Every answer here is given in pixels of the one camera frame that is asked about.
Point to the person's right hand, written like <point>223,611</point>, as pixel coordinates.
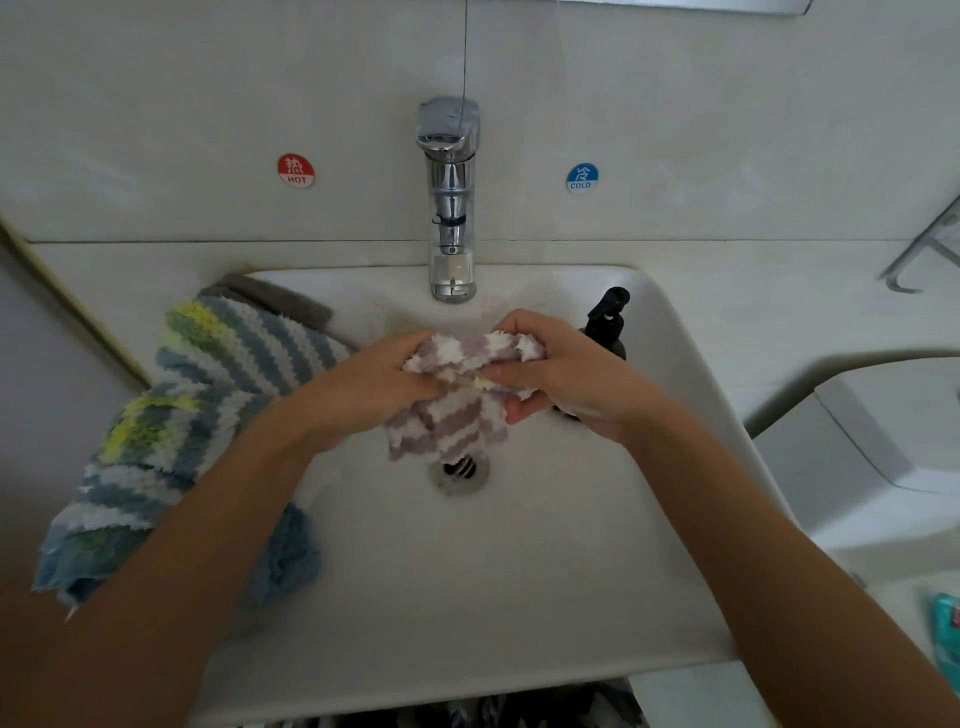
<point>593,387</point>

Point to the person's left hand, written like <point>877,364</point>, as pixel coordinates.
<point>360,393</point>

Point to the pink white striped cloth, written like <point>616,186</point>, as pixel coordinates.
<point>450,405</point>

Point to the brown cloth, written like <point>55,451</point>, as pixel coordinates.
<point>285,297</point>

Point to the white ceramic sink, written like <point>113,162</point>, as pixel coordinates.
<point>480,600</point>

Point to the blue stained cloth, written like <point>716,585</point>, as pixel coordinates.
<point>83,563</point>

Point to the person's left forearm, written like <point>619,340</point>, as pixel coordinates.
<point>150,600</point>

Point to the person's right forearm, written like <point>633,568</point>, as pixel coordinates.
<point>795,600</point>

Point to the metal sink drain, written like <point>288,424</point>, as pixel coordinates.
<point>462,474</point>

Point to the black pump soap bottle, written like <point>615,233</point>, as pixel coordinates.
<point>608,318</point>

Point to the blue round sticker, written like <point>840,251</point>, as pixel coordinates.
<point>582,177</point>

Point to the chrome faucet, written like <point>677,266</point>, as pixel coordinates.
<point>450,195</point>

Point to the red round sticker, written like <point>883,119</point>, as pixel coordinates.
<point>296,170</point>

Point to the white toilet tank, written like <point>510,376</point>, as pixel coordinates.
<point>885,443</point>

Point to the gray patterned trousers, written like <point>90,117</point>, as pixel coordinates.
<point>480,710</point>

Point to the white toilet lid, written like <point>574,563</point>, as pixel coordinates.
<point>900,630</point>

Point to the teal tube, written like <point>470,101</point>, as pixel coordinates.
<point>945,630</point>

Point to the metal wall shelf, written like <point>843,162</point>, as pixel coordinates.
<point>918,258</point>

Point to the wall mirror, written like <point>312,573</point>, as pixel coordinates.
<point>690,5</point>

